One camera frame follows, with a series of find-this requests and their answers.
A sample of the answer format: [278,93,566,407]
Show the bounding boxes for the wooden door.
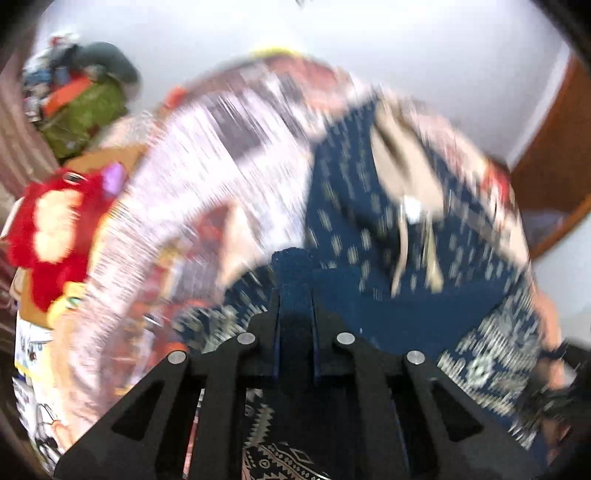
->
[508,55,591,259]

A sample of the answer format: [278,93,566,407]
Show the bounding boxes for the navy patterned hoodie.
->
[173,92,561,480]

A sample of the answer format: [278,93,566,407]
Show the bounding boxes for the grey plush pillow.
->
[74,41,141,86]

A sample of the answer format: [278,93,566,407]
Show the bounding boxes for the white printed papers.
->
[11,318,65,457]

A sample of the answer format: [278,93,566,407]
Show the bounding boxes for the striped red curtain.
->
[0,28,61,199]

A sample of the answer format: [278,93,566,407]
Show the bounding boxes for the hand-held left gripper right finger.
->
[295,249,544,480]

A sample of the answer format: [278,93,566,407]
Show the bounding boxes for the printed blanket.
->
[51,51,568,462]

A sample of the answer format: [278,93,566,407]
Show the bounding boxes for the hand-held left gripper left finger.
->
[53,249,297,480]

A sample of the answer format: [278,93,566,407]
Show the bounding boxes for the red plush toy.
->
[7,168,126,315]

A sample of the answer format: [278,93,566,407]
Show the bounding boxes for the pile of mixed clutter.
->
[21,34,93,121]

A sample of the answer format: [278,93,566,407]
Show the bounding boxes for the orange box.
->
[44,76,93,116]

